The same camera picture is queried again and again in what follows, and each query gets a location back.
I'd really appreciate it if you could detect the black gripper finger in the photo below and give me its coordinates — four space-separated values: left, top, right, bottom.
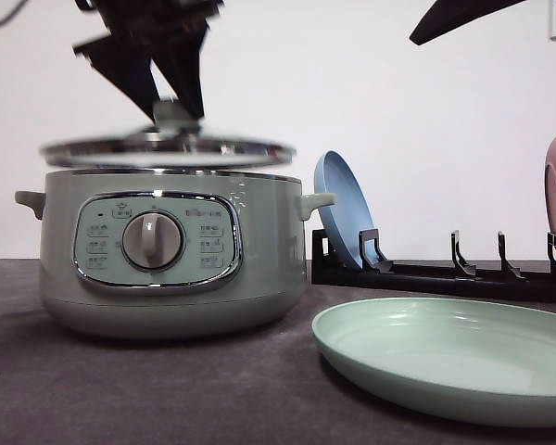
152 0 225 118
73 0 159 123
410 0 525 45

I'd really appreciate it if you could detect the glass steamer lid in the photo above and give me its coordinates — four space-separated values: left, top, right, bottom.
41 99 296 168

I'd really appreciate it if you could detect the green plate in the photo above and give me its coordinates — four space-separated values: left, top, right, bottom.
311 298 556 426

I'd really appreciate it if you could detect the green electric steamer pot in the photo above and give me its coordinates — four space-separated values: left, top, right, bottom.
15 169 335 337

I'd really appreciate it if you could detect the blue plate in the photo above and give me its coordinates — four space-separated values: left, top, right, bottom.
314 150 377 267

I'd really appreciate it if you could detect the black plate rack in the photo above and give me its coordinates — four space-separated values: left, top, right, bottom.
311 229 556 303

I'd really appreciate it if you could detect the dark grey table mat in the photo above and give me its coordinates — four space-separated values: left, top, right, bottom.
0 259 556 445

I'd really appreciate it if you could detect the black cable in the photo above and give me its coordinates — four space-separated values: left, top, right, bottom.
0 0 29 25

